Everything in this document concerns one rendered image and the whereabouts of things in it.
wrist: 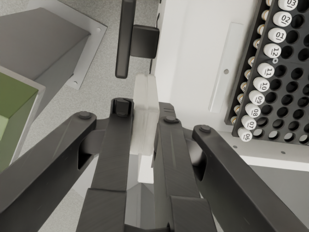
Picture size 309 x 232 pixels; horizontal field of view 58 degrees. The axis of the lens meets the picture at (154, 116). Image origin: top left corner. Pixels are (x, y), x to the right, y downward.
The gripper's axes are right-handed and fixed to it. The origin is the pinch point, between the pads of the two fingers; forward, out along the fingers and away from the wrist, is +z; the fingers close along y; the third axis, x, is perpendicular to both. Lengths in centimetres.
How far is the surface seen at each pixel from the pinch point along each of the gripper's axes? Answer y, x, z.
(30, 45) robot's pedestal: -27, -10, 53
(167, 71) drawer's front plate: 1.9, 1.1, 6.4
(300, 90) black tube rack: 16.2, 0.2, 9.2
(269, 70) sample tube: 11.7, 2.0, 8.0
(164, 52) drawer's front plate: 1.4, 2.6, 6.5
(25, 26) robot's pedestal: -33, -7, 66
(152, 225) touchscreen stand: 15, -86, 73
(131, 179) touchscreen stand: 4, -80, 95
